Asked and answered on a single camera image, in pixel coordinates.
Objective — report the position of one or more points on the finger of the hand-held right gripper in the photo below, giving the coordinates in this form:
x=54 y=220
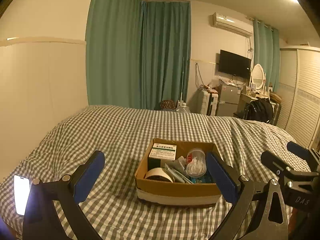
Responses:
x=297 y=148
x=273 y=162

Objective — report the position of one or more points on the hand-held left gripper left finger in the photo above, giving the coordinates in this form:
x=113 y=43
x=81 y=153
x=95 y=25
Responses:
x=90 y=177

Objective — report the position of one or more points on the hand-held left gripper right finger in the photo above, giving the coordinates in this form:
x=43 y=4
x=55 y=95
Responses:
x=222 y=177

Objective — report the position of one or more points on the teal packet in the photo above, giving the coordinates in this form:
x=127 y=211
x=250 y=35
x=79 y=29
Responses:
x=200 y=179

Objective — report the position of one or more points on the clear floss pick jar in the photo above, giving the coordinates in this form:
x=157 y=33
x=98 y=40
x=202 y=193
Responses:
x=197 y=166

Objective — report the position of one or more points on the cardboard box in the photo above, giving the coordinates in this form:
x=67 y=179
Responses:
x=175 y=192

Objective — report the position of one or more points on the green white medicine box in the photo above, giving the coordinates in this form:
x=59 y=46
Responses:
x=162 y=152

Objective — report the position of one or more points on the beige tape roll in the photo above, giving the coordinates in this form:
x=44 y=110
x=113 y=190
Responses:
x=157 y=173

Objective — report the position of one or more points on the white slatted wardrobe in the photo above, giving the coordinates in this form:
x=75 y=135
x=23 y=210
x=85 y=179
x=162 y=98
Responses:
x=302 y=97

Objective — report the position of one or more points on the checked blanket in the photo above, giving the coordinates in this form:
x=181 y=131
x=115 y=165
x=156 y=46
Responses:
x=112 y=130

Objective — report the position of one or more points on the black backpack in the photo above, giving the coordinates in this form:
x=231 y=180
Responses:
x=258 y=111

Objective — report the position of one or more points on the white dressing table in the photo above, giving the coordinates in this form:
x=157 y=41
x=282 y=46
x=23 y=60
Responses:
x=261 y=96

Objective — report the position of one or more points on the smartphone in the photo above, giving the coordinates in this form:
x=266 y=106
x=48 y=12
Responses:
x=21 y=195

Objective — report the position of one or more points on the white suitcase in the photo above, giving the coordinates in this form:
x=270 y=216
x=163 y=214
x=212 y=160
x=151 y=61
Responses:
x=207 y=102

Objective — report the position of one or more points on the silver fridge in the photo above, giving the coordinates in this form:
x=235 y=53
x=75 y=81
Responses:
x=228 y=100

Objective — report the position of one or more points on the clear plastic water jug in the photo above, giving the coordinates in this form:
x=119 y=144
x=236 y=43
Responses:
x=183 y=108

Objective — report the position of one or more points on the white oval mirror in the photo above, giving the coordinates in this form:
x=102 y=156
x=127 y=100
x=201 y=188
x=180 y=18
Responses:
x=258 y=76

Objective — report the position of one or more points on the dark dotted stool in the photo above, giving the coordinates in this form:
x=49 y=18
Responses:
x=168 y=105

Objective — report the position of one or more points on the light green curtain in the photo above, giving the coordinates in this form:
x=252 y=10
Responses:
x=266 y=55

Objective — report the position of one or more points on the white pole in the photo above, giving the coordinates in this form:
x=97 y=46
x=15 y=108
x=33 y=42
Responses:
x=182 y=82

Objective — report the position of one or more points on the black television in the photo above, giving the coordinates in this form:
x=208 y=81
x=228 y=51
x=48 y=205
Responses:
x=235 y=63

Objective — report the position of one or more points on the white air conditioner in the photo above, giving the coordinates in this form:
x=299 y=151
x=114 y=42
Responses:
x=232 y=23

